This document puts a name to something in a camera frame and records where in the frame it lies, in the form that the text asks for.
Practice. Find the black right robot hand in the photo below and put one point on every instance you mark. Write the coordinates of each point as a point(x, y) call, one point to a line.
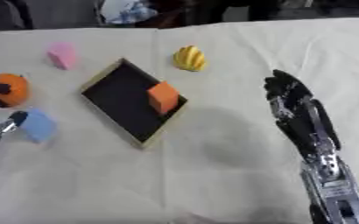
point(296, 116)

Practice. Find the orange toy pumpkin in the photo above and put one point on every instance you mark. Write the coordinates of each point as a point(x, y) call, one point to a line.
point(11, 89)

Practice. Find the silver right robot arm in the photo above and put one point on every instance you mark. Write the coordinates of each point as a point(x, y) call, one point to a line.
point(336, 189)

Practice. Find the tan box with black inside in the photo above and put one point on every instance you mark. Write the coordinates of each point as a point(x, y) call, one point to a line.
point(121, 102)

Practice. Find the light blue foam block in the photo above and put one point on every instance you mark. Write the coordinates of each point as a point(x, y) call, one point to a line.
point(37, 125)

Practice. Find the pink foam block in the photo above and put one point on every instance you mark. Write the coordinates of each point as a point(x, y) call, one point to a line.
point(62, 55)

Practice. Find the yellow toy banana bunch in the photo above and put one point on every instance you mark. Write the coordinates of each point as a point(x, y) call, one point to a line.
point(189, 58)

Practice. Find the orange foam block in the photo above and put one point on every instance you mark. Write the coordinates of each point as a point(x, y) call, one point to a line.
point(163, 97)

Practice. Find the blue and white bag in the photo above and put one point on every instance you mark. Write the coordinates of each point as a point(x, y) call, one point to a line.
point(129, 11)

